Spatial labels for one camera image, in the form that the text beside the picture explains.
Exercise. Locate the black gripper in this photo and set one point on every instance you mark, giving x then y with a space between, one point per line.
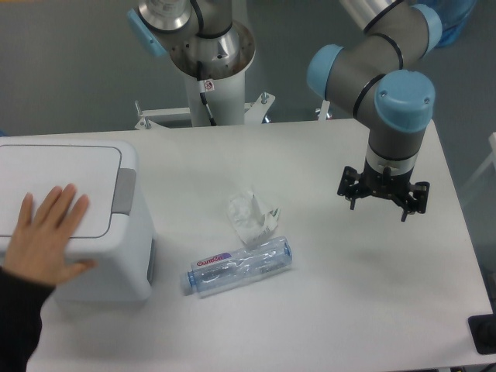
411 198

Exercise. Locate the white trash can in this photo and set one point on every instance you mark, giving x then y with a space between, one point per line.
117 229

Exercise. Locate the black sleeved forearm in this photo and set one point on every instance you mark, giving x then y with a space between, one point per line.
21 323

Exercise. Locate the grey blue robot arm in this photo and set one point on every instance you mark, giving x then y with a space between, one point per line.
373 82

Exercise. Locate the bare human hand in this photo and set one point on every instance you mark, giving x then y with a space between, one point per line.
36 251

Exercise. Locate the crumpled white plastic wrapper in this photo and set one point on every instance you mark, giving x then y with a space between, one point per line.
253 219

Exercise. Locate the black device at table edge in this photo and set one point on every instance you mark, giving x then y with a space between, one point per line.
482 328

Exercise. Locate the blue water jug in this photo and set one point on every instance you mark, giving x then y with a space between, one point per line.
454 15

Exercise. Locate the clear plastic water bottle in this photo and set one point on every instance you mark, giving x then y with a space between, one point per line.
228 270

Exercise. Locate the white frame at right edge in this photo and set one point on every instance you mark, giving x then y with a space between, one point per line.
484 173

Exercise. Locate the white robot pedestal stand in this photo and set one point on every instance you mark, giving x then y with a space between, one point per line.
213 70

